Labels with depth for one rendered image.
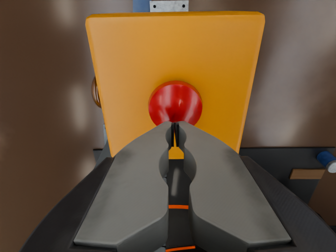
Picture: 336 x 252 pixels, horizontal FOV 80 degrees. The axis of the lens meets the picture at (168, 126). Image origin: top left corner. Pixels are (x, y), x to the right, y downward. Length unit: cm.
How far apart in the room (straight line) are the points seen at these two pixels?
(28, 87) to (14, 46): 24
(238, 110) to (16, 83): 151
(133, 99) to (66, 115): 139
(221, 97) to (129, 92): 7
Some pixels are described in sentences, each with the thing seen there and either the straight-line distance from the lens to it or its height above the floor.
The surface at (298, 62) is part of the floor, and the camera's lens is 147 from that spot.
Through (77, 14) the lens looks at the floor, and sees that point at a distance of 132.
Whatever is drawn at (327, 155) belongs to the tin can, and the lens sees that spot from 188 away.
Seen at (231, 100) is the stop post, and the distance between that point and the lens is 16.
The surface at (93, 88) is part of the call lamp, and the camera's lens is 18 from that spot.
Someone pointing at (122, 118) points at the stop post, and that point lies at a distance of 17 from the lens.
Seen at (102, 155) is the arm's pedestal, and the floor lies 28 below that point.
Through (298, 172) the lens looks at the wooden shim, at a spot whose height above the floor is 3.
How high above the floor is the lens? 122
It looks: 60 degrees down
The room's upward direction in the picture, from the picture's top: 180 degrees counter-clockwise
